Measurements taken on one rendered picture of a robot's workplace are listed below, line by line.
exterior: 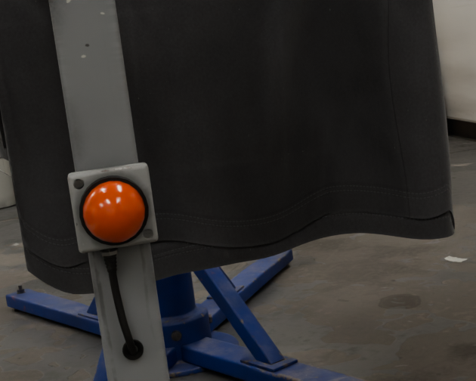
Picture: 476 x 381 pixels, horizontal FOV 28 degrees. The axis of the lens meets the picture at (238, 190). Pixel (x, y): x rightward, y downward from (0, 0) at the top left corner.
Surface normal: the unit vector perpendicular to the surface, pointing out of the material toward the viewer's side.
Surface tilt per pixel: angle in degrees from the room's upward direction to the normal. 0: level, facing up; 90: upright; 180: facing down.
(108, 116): 90
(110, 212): 80
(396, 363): 0
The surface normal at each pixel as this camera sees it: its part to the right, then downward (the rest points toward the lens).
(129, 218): 0.63, 0.21
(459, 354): -0.13, -0.98
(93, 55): 0.16, 0.14
